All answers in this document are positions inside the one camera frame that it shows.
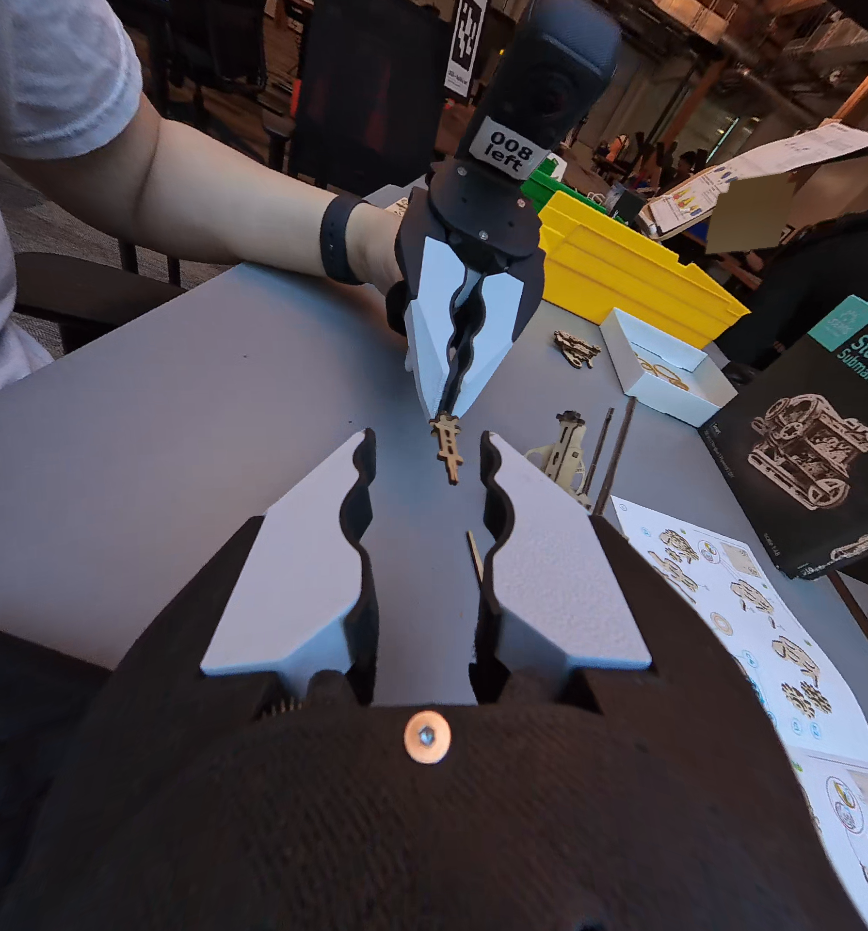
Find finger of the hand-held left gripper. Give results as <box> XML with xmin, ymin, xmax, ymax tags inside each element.
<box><xmin>403</xmin><ymin>235</ymin><xmax>473</xmax><ymax>426</ymax></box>
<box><xmin>445</xmin><ymin>273</ymin><xmax>526</xmax><ymax>423</ymax></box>

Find person's left hand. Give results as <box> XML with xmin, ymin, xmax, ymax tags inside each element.
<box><xmin>365</xmin><ymin>207</ymin><xmax>406</xmax><ymax>295</ymax></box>

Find tan cardboard sheet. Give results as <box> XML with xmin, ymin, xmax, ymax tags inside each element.
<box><xmin>705</xmin><ymin>173</ymin><xmax>799</xmax><ymax>256</ymax></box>

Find wooden gear model assembly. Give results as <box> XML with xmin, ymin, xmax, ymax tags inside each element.
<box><xmin>525</xmin><ymin>411</ymin><xmax>596</xmax><ymax>510</ymax></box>

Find white cardboard tray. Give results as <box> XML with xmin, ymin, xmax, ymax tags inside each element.
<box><xmin>600</xmin><ymin>307</ymin><xmax>739</xmax><ymax>429</ymax></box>

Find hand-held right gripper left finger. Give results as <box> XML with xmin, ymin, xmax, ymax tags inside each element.
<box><xmin>200</xmin><ymin>428</ymin><xmax>380</xmax><ymax>705</ymax></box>

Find printed paper sheet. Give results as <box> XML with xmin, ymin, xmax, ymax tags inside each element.
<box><xmin>641</xmin><ymin>122</ymin><xmax>868</xmax><ymax>237</ymax></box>

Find wooden ring piece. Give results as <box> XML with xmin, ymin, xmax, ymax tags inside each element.
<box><xmin>634</xmin><ymin>356</ymin><xmax>691</xmax><ymax>392</ymax></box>

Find small wooden model part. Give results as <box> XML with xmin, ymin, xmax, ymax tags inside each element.
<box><xmin>554</xmin><ymin>331</ymin><xmax>602</xmax><ymax>369</ymax></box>

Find small notched wooden axle piece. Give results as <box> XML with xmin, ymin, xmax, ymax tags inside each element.
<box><xmin>430</xmin><ymin>411</ymin><xmax>467</xmax><ymax>487</ymax></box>

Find person in white shirt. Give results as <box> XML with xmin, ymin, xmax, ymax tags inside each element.
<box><xmin>0</xmin><ymin>0</ymin><xmax>144</xmax><ymax>402</ymax></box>

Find thin wooden rod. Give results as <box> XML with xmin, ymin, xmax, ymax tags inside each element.
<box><xmin>583</xmin><ymin>407</ymin><xmax>615</xmax><ymax>503</ymax></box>

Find black chair armrest pad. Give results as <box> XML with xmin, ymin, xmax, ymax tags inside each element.
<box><xmin>14</xmin><ymin>251</ymin><xmax>188</xmax><ymax>353</ymax></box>

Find black model kit box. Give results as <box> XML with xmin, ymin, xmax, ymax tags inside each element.
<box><xmin>698</xmin><ymin>294</ymin><xmax>868</xmax><ymax>580</ymax></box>

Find model instruction booklet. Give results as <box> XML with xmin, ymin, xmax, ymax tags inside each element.
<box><xmin>609</xmin><ymin>497</ymin><xmax>868</xmax><ymax>931</ymax></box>

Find person's left forearm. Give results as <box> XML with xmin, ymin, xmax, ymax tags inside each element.
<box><xmin>114</xmin><ymin>109</ymin><xmax>329</xmax><ymax>277</ymax></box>

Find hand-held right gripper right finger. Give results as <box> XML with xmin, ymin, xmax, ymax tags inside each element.
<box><xmin>469</xmin><ymin>429</ymin><xmax>655</xmax><ymax>705</ymax></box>

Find dark metal rods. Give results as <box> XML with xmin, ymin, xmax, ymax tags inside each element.
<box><xmin>594</xmin><ymin>396</ymin><xmax>639</xmax><ymax>517</ymax></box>

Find grey desk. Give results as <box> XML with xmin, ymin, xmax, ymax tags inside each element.
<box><xmin>0</xmin><ymin>262</ymin><xmax>868</xmax><ymax>706</ymax></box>

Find green plastic bin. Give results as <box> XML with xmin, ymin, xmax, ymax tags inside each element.
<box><xmin>520</xmin><ymin>156</ymin><xmax>567</xmax><ymax>213</ymax></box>

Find nested yellow plastic bins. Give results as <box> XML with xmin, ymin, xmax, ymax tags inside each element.
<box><xmin>539</xmin><ymin>191</ymin><xmax>751</xmax><ymax>349</ymax></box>

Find black wristband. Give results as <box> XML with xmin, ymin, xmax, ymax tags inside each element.
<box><xmin>320</xmin><ymin>193</ymin><xmax>370</xmax><ymax>286</ymax></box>

